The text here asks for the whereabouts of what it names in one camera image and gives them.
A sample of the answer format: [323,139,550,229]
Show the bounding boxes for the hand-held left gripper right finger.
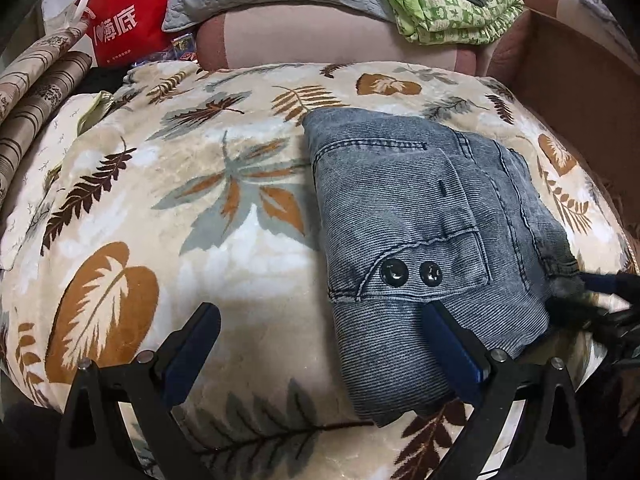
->
[425,300,588,480]

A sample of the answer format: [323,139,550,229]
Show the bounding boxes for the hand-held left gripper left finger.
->
[55,302,221,480]

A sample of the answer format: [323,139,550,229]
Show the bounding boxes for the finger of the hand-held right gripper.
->
[580,272,625,295]
[545,297,608,331]

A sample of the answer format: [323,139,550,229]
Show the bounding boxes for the blue denim pants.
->
[302,107,583,428]

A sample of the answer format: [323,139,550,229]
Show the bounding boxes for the leaf print blanket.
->
[0,60,636,480]

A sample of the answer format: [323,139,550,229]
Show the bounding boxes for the cardboard box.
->
[510,10,640,241]

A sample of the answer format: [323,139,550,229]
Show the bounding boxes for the white small-print pillow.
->
[0,91,113,271]

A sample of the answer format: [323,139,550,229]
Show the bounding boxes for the brown pink cushion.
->
[475,0,581,81]

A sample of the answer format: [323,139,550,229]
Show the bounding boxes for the green patterned cloth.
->
[362,0,526,46]

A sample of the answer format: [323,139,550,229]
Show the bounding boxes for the colourful snack packets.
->
[132,35,198,66]

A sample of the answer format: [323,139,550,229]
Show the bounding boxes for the brown striped floral cloth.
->
[0,20,93,181]

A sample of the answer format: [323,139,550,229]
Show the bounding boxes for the red bag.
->
[82,0,183,68]

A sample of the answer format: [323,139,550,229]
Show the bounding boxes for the white bag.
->
[42,0,96,36]

